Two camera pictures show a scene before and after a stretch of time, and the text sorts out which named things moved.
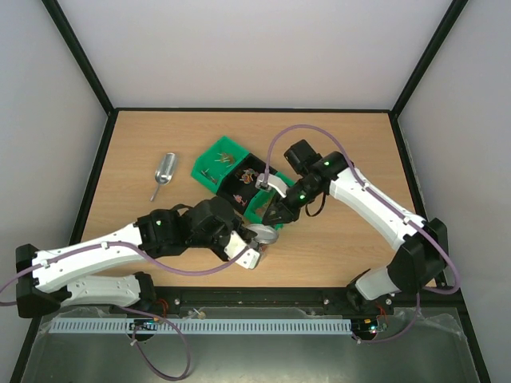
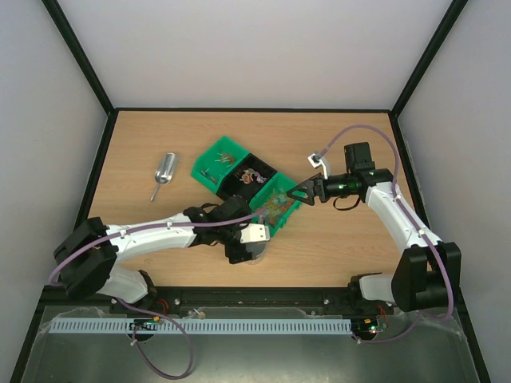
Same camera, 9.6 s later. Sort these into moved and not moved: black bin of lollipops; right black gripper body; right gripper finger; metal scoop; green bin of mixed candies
Moved: right black gripper body; right gripper finger
Not moved: metal scoop; green bin of mixed candies; black bin of lollipops
